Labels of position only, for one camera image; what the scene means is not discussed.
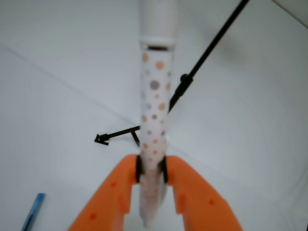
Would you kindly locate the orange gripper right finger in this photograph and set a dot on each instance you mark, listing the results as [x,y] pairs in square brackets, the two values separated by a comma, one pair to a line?
[201,206]

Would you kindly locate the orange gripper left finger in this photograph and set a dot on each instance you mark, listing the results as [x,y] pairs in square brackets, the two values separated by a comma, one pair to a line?
[106,209]

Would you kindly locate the light blue pen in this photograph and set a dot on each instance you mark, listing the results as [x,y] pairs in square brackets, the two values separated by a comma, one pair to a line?
[27,226]

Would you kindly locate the white dotted pen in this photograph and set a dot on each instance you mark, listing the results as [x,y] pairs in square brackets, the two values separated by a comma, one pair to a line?
[158,36]

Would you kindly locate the black tripod stand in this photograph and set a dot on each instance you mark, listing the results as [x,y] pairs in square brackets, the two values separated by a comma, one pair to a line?
[185,80]

